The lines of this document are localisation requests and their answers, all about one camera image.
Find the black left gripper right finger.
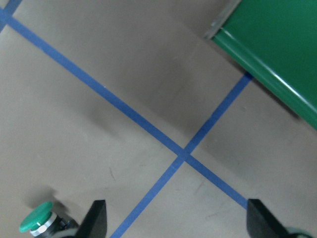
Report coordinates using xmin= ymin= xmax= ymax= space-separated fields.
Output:
xmin=247 ymin=199 xmax=289 ymax=238

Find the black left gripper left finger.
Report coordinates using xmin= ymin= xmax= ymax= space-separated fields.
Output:
xmin=75 ymin=200 xmax=107 ymax=238

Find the green conveyor belt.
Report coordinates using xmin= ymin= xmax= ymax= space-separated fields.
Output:
xmin=205 ymin=0 xmax=317 ymax=127

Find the green push button switch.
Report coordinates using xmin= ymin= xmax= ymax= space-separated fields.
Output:
xmin=19 ymin=201 xmax=80 ymax=238

